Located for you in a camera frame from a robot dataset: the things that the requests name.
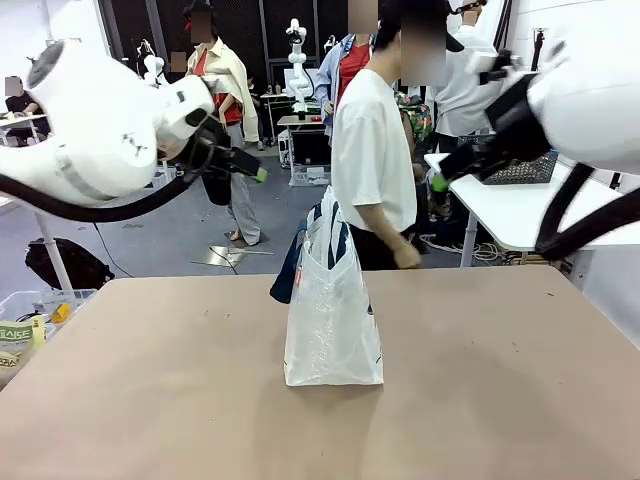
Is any clear plastic storage bin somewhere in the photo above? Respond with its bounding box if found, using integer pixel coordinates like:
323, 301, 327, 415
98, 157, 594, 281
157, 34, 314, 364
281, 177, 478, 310
0, 288, 99, 329

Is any person in white t-shirt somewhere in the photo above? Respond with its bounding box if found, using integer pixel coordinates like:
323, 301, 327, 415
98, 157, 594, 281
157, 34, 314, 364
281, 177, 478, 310
331, 0, 450, 272

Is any shiny metal floor plate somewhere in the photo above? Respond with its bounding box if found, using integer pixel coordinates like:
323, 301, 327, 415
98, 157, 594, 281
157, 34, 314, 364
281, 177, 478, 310
191, 244, 247, 267

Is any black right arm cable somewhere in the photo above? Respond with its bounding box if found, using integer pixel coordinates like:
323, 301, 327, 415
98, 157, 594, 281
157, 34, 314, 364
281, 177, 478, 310
533, 160, 640, 262

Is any small white background robot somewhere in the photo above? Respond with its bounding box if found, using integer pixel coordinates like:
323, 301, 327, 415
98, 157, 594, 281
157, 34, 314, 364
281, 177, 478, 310
136, 39, 167, 87

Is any background robot workbench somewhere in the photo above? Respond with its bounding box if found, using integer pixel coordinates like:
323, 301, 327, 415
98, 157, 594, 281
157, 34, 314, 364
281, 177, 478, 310
276, 113, 333, 188

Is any person in white shirt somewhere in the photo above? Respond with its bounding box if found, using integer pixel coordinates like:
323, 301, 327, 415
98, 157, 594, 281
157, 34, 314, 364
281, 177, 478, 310
433, 0, 502, 139

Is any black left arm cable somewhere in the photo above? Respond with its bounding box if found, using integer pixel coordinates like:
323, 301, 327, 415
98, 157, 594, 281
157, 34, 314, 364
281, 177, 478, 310
0, 169, 204, 224

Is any person's right forearm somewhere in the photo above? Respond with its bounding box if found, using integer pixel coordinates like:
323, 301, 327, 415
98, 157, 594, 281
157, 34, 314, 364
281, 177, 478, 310
358, 201, 409, 253

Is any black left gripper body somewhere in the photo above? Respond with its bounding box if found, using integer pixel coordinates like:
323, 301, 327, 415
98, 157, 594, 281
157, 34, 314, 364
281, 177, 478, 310
173, 122, 237, 184

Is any yellow green printed package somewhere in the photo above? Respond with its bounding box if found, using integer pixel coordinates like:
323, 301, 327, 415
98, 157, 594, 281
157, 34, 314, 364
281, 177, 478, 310
0, 316, 47, 372

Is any seated person in black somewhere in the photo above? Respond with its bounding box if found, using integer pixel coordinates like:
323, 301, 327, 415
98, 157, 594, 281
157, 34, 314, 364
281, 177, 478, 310
3, 74, 52, 147

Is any dark grey shopping basket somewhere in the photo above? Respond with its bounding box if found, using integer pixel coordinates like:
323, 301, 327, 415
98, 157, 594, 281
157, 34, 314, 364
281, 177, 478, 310
458, 133, 560, 187

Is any white table leg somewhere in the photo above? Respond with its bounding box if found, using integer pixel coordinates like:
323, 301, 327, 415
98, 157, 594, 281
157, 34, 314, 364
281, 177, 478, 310
32, 208, 76, 292

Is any person in cream jacket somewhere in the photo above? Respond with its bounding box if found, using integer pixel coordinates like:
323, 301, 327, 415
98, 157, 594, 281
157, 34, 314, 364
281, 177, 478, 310
182, 0, 265, 247

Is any clear plastic shopping bag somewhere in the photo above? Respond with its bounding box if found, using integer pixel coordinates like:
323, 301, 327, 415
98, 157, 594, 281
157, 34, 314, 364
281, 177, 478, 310
269, 184, 386, 388

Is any black floor cable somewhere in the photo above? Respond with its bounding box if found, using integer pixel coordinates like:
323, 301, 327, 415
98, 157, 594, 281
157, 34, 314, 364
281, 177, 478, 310
213, 246, 240, 277
92, 221, 135, 279

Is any black backpack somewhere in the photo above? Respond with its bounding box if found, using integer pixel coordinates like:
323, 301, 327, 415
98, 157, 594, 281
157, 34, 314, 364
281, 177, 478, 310
24, 237, 116, 292

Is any person's right hand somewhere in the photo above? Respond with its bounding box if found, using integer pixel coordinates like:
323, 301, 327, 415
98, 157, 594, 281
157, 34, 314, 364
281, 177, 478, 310
393, 243, 423, 270

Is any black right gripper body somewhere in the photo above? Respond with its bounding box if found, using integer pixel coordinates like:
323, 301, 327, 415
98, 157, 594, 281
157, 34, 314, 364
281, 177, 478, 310
485, 74, 557, 162

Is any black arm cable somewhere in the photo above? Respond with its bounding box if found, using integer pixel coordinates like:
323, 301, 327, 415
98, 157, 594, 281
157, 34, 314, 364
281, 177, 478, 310
0, 169, 204, 224
533, 160, 640, 262

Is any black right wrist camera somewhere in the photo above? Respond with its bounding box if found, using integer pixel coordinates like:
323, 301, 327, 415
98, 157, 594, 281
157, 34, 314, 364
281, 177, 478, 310
478, 48, 524, 87

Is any person in blue shirt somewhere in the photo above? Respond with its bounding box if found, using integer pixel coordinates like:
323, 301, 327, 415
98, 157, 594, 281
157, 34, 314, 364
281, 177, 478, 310
314, 0, 382, 134

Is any white side table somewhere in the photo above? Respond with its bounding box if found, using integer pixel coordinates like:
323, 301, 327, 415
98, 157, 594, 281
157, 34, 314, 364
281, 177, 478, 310
423, 149, 640, 269

